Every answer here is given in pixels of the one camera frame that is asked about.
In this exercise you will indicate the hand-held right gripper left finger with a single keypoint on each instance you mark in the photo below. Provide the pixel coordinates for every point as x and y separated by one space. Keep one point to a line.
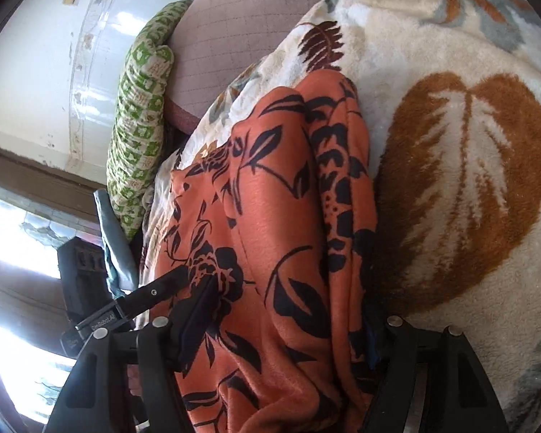
194 324

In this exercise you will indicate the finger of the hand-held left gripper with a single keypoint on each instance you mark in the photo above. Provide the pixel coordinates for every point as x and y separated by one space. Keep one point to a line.
135 300

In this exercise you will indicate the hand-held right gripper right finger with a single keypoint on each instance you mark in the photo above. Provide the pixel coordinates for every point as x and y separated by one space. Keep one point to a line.
399 356

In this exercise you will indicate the orange floral garment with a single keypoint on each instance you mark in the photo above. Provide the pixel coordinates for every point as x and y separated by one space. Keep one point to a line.
270 234

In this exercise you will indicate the blue-grey hanging cloth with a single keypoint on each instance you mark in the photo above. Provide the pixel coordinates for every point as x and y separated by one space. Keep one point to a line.
115 248

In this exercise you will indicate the green patterned pillow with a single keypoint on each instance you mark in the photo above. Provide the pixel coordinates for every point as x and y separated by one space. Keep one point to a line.
137 135

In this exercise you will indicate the cream leaf-print fleece blanket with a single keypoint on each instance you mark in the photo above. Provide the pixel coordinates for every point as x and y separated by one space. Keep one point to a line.
455 144

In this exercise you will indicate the mauve quilted mattress cover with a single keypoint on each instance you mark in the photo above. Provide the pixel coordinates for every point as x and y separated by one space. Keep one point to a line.
243 36

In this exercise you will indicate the brown wooden window frame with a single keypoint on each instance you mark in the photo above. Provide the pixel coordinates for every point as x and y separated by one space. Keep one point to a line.
36 180

